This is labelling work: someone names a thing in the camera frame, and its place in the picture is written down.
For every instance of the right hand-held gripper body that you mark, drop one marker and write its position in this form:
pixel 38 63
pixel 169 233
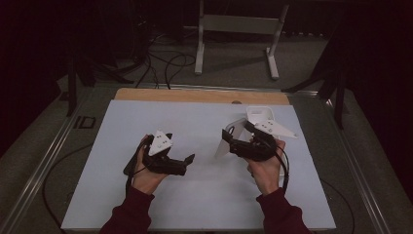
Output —
pixel 256 151

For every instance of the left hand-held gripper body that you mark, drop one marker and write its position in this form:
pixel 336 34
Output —
pixel 160 143

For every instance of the iridescent phone case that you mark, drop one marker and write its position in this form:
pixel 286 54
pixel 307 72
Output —
pixel 224 149

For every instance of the person's right hand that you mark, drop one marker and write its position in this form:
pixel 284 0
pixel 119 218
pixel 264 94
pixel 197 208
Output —
pixel 268 175

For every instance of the person's left hand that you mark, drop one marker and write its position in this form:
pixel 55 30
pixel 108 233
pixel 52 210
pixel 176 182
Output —
pixel 144 178

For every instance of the white table mat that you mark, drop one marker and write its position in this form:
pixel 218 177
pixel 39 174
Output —
pixel 195 123

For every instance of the black tripod stand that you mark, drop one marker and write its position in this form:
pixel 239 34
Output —
pixel 339 104
pixel 72 91

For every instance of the white metal desk stand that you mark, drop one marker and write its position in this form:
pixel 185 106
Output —
pixel 240 24

